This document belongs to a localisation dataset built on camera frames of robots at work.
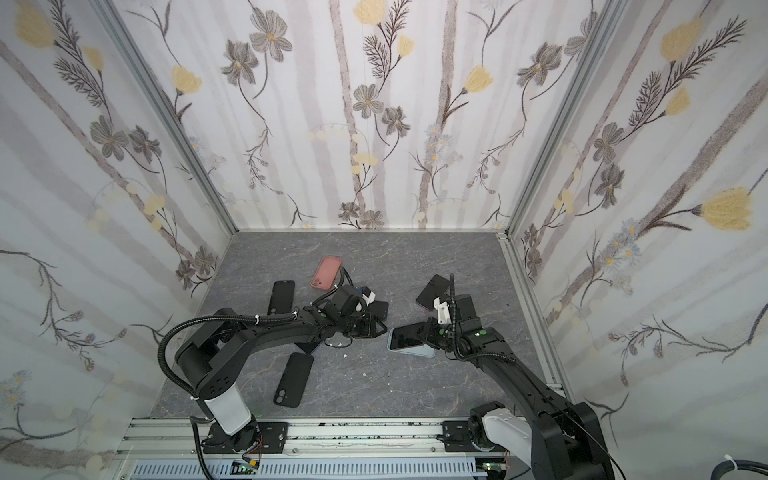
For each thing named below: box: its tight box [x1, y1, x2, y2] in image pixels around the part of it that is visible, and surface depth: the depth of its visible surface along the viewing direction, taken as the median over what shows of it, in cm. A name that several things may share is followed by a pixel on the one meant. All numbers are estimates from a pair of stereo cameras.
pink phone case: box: [310, 256, 342, 291], surface depth 110 cm
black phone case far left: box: [267, 280, 295, 315], surface depth 103 cm
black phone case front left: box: [273, 352, 314, 409], surface depth 86 cm
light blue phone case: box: [387, 328, 436, 358], surface depth 90 cm
